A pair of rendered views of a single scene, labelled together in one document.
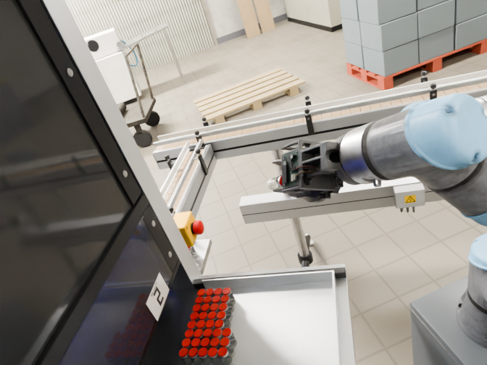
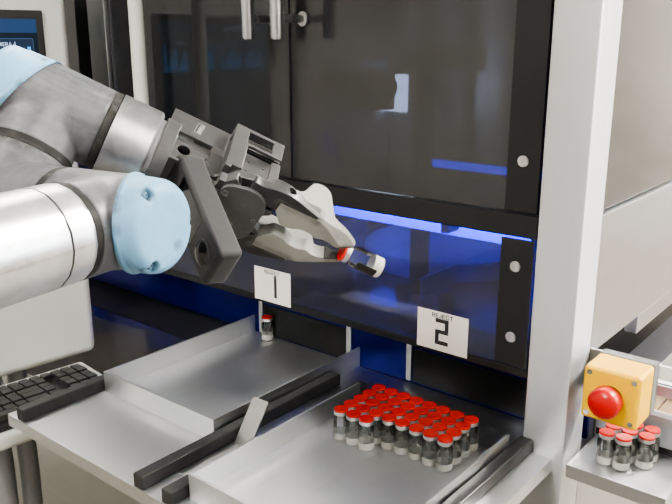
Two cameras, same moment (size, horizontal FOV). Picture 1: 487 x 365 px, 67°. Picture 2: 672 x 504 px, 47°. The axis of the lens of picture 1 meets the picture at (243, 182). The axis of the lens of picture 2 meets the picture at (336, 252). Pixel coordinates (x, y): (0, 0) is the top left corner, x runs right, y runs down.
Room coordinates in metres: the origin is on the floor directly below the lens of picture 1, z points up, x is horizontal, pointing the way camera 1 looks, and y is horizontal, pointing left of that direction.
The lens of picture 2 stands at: (0.82, -0.77, 1.43)
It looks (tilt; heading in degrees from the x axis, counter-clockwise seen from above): 16 degrees down; 110
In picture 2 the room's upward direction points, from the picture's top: straight up
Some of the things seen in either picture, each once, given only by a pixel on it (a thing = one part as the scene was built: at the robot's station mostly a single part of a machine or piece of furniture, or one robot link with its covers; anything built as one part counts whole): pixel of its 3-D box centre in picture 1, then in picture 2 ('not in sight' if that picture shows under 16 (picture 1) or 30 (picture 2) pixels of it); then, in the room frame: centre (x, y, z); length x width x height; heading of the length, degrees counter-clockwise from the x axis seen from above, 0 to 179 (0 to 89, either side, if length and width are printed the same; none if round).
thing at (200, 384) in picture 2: not in sight; (236, 368); (0.25, 0.28, 0.90); 0.34 x 0.26 x 0.04; 71
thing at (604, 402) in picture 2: (196, 227); (606, 401); (0.83, 0.16, 0.99); 0.04 x 0.04 x 0.04; 71
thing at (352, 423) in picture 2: (227, 347); (353, 427); (0.51, 0.15, 0.90); 0.02 x 0.02 x 0.05
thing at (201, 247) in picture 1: (185, 258); (632, 465); (0.88, 0.24, 0.87); 0.14 x 0.13 x 0.02; 71
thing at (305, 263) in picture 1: (306, 262); not in sight; (1.46, -0.19, 0.07); 0.50 x 0.08 x 0.14; 161
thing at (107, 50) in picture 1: (106, 71); not in sight; (6.15, 1.46, 0.54); 2.28 x 0.57 x 1.07; 97
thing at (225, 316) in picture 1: (222, 324); (395, 434); (0.57, 0.15, 0.90); 0.18 x 0.02 x 0.05; 161
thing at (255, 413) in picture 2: not in sight; (225, 436); (0.35, 0.06, 0.91); 0.14 x 0.03 x 0.06; 70
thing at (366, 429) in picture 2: (229, 337); (366, 432); (0.53, 0.14, 0.90); 0.02 x 0.02 x 0.05
